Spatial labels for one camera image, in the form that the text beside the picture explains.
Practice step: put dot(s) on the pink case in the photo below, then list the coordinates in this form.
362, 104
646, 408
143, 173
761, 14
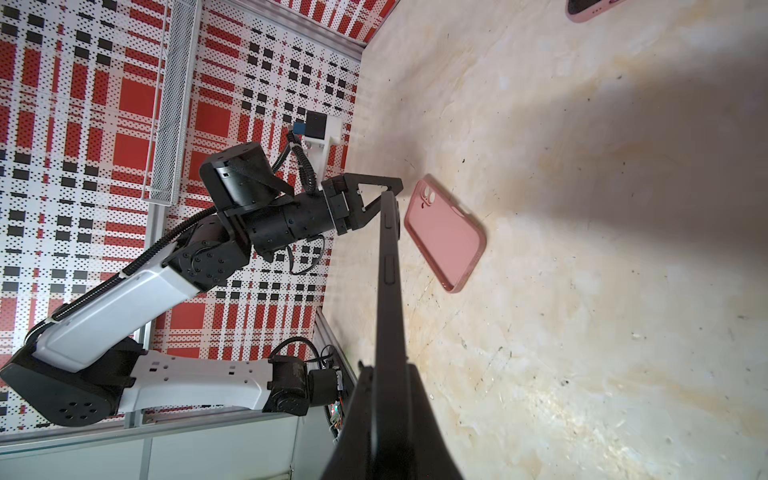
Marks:
450, 240
581, 11

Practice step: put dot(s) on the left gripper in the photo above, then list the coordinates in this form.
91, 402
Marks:
337, 207

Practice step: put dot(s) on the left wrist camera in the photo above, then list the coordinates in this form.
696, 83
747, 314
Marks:
319, 132

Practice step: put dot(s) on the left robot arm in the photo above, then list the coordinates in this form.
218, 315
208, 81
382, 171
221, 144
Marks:
82, 364

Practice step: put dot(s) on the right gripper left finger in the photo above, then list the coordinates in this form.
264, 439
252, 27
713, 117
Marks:
352, 456

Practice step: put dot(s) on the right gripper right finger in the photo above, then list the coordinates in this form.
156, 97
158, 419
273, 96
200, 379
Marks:
432, 459

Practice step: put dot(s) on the black phone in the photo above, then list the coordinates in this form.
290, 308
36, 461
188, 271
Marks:
392, 452

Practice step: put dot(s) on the white wire mesh basket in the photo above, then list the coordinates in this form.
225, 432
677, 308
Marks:
171, 101

